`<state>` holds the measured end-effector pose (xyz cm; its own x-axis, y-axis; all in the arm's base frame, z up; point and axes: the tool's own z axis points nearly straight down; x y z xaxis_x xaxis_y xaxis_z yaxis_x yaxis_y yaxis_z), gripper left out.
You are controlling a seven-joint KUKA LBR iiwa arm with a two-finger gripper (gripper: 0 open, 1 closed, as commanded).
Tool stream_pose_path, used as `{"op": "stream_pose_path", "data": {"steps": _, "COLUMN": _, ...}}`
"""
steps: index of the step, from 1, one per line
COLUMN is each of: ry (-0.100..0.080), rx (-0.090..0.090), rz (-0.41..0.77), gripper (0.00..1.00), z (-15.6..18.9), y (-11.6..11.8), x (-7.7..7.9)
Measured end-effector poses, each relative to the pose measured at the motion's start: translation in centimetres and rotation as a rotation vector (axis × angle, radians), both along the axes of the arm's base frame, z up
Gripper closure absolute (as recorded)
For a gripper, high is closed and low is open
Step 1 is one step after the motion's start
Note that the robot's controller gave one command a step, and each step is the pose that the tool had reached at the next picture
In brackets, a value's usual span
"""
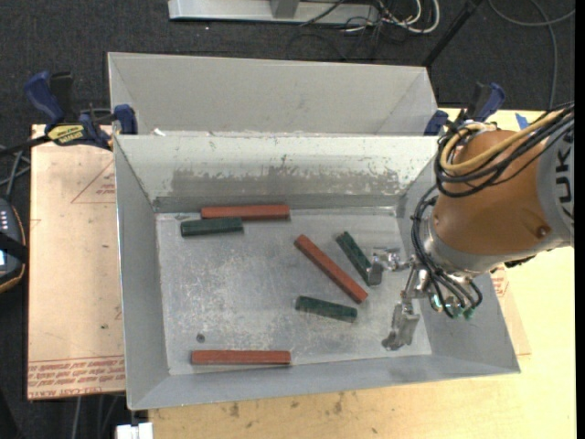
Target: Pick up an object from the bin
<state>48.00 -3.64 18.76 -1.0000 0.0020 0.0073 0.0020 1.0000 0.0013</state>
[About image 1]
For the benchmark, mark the red-brown flat block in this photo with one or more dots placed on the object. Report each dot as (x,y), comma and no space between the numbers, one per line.
(245,212)
(331,268)
(241,357)

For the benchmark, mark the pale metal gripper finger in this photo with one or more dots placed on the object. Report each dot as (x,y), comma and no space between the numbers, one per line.
(403,325)
(397,261)

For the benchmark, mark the brown cardboard board, red print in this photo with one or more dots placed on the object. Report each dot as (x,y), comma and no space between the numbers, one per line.
(73,254)

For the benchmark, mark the grey metal bin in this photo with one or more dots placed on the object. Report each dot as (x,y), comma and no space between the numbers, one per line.
(237,291)

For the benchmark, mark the dark green flat block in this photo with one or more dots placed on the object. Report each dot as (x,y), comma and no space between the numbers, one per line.
(211,227)
(326,309)
(354,254)

